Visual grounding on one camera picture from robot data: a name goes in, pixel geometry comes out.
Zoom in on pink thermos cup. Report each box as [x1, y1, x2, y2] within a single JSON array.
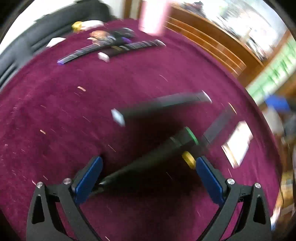
[[138, 0, 171, 36]]

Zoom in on black pens on cloth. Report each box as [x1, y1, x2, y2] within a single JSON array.
[[57, 27, 166, 65]]

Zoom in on yellow toy on sofa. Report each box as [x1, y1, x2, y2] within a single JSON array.
[[72, 21, 82, 33]]

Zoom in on black marker yellow cap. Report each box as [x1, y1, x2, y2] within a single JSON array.
[[182, 151, 196, 170]]

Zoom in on wooden cabinet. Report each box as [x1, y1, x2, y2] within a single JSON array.
[[165, 4, 292, 87]]

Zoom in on maroon velvet tablecloth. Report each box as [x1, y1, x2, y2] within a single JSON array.
[[1, 19, 280, 240]]

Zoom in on black leather sofa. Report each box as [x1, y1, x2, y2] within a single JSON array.
[[1, 1, 115, 89]]

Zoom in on black marker green ring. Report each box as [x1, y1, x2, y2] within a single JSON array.
[[97, 126, 200, 188]]

